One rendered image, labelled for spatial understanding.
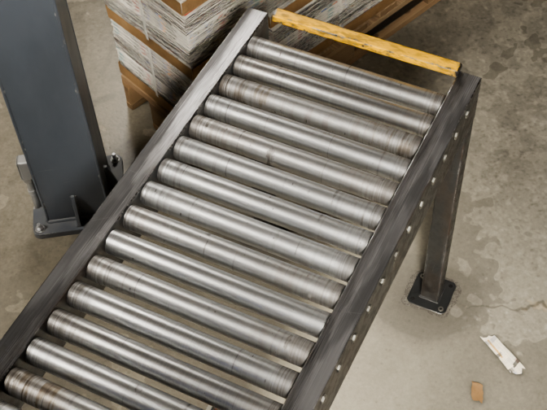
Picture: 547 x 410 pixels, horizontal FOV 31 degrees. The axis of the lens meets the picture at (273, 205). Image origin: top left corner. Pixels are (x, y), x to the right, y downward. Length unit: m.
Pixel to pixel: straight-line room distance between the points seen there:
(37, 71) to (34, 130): 0.21
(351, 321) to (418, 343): 0.93
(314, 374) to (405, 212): 0.38
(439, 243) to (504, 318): 0.33
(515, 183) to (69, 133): 1.29
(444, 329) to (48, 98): 1.18
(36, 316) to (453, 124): 0.90
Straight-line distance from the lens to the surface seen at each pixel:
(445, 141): 2.02
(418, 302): 2.74
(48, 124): 2.65
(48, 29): 2.43
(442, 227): 2.48
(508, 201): 2.98
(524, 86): 3.30
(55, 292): 1.85
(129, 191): 1.96
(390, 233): 1.87
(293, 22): 2.23
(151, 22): 2.77
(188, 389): 1.72
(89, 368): 1.76
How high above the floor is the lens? 2.30
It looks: 52 degrees down
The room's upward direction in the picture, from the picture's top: 3 degrees counter-clockwise
